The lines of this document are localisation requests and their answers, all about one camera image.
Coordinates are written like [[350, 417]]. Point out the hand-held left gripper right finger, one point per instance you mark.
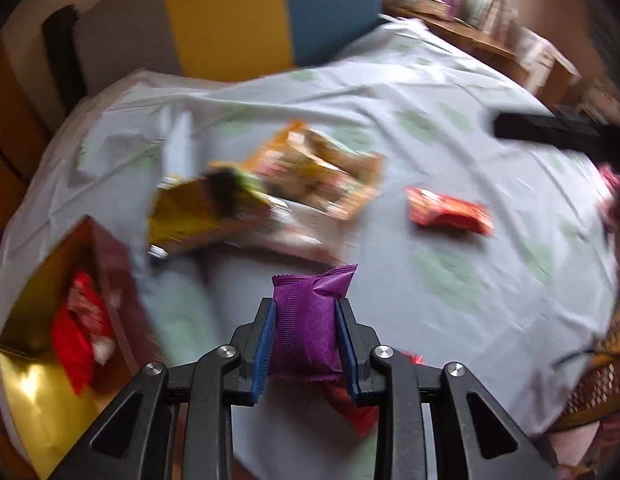
[[347, 350]]

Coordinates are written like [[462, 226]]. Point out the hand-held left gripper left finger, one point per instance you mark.
[[262, 350]]

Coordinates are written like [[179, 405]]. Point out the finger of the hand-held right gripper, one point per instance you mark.
[[539, 127]]

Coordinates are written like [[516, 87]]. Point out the purple snack packet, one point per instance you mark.
[[305, 320]]

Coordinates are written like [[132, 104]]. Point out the white printed snack packet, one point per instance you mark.
[[300, 232]]

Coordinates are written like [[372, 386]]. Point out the small red patterned packet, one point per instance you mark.
[[447, 210]]

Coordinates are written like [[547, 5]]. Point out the gold green foil packet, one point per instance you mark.
[[190, 215]]

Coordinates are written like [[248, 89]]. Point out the red white snack packet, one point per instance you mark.
[[87, 305]]

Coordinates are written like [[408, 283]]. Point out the clear yellow-edged snack bag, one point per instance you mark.
[[320, 170]]

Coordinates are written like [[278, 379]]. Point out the gold maroon tin box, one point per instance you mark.
[[30, 395]]

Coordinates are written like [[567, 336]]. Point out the white patterned box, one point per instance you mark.
[[534, 52]]

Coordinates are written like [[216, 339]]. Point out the white cloud print sheet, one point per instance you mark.
[[439, 135]]

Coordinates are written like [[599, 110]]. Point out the wooden side desk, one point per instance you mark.
[[479, 42]]

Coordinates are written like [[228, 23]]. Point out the small purple box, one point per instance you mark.
[[448, 5]]

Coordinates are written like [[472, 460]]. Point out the patterned brown rug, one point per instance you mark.
[[599, 380]]

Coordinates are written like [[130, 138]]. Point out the grey yellow blue headboard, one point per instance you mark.
[[230, 10]]

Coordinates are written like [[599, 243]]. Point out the wooden wardrobe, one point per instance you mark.
[[10, 110]]

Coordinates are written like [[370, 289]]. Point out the black rolled mat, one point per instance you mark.
[[65, 55]]

